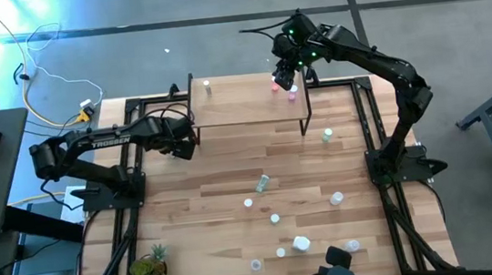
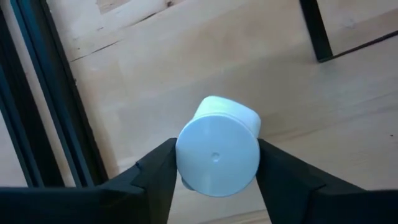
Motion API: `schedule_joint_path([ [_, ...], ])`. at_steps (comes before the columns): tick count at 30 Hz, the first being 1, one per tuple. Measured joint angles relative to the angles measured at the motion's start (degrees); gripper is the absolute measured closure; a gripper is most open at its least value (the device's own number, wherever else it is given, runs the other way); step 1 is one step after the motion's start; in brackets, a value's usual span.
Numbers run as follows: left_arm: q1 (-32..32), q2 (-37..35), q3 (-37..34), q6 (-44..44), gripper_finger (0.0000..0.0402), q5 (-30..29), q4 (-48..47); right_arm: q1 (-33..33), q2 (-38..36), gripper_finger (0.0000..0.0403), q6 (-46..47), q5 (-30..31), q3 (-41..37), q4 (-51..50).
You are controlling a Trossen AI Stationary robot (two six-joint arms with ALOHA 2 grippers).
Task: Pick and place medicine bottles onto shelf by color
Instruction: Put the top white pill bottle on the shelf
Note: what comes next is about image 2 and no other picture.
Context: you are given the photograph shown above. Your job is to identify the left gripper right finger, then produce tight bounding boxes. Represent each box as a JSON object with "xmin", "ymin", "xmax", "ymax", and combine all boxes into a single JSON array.
[{"xmin": 255, "ymin": 138, "xmax": 398, "ymax": 224}]

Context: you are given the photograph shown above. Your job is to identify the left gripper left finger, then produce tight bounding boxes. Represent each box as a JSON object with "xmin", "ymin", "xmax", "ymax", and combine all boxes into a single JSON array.
[{"xmin": 0, "ymin": 138, "xmax": 178, "ymax": 224}]

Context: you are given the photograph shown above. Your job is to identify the large white medicine bottle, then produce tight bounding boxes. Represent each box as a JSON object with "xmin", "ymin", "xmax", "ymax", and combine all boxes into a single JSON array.
[{"xmin": 175, "ymin": 95, "xmax": 262, "ymax": 198}]

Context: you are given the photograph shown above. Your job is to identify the wooden shelf black metal legs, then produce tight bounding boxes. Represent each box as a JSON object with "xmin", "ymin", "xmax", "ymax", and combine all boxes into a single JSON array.
[{"xmin": 298, "ymin": 0, "xmax": 398, "ymax": 63}]

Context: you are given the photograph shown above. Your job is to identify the black aluminium table frame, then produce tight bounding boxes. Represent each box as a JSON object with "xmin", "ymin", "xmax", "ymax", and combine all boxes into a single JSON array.
[{"xmin": 0, "ymin": 0, "xmax": 109, "ymax": 189}]

